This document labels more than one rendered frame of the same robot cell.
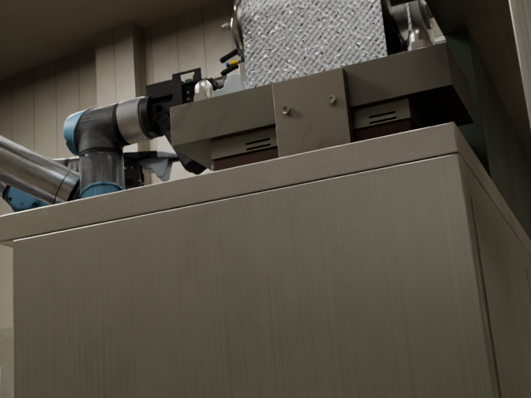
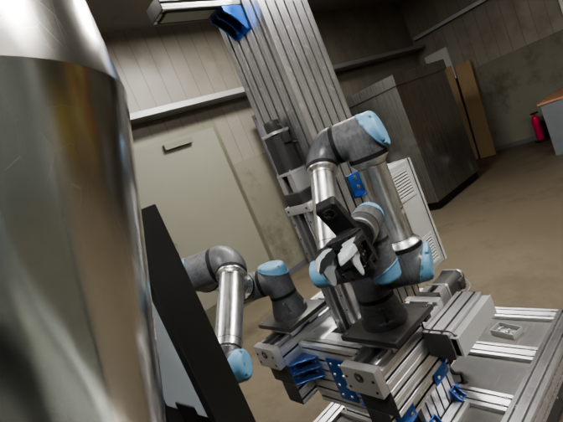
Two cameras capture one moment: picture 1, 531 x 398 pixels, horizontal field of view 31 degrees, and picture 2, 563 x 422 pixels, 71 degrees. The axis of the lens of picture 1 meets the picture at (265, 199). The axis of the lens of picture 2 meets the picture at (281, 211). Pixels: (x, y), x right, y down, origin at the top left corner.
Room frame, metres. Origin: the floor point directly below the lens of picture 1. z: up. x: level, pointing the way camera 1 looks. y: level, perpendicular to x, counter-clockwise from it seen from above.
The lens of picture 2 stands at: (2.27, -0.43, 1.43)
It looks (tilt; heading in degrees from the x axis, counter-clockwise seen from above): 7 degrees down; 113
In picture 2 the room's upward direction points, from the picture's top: 23 degrees counter-clockwise
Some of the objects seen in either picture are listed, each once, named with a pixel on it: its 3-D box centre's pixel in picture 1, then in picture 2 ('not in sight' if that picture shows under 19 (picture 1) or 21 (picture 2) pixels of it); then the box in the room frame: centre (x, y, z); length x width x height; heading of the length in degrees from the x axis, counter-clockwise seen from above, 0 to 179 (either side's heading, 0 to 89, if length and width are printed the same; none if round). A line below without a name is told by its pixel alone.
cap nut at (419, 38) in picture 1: (419, 43); not in sight; (1.17, -0.22, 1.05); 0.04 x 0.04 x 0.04
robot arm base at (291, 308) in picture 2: not in sight; (286, 301); (1.51, 1.00, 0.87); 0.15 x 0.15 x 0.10
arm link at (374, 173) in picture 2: not in sight; (384, 202); (2.08, 0.75, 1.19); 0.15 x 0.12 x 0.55; 177
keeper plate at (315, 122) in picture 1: (312, 115); not in sight; (1.18, -0.07, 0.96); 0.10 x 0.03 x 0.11; 69
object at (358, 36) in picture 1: (316, 76); not in sight; (1.40, -0.10, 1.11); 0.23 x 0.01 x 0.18; 69
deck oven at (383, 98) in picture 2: not in sight; (408, 141); (1.92, 5.89, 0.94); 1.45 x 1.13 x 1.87; 61
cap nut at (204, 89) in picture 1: (204, 94); not in sight; (1.29, 0.08, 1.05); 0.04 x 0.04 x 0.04
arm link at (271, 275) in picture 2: not in sight; (274, 277); (1.51, 1.00, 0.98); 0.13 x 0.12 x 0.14; 12
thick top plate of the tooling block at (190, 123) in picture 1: (321, 114); not in sight; (1.27, -0.09, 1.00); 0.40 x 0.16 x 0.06; 69
